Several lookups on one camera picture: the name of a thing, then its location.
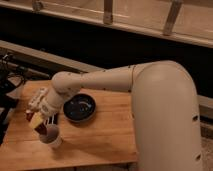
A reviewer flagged black round bowl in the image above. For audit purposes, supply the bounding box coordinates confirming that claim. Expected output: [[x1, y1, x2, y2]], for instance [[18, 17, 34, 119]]
[[63, 93, 96, 122]]

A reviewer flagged wooden board table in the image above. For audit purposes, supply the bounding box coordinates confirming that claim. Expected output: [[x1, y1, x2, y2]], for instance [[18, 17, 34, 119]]
[[0, 81, 137, 171]]

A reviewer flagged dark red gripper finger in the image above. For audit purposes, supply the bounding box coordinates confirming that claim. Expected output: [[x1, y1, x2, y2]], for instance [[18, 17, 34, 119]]
[[36, 124, 47, 135], [26, 111, 34, 122]]

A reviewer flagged black striped object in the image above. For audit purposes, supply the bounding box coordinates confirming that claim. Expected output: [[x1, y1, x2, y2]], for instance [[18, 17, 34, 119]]
[[46, 114, 58, 124]]

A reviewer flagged metal railing post right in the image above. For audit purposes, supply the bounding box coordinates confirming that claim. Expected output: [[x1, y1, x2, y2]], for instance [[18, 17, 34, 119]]
[[163, 0, 183, 36]]

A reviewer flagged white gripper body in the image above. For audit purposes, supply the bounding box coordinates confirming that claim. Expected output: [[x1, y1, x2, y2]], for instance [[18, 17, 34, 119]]
[[28, 87, 64, 118]]

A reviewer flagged black cables and equipment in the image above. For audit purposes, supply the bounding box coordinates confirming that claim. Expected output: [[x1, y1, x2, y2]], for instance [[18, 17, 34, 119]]
[[0, 53, 29, 144]]

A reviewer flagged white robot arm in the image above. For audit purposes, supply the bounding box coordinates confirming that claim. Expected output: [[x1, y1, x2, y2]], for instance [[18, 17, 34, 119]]
[[26, 61, 203, 171]]

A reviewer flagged white ceramic cup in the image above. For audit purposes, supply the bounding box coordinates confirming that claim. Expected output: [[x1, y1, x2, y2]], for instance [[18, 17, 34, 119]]
[[39, 124, 62, 148]]

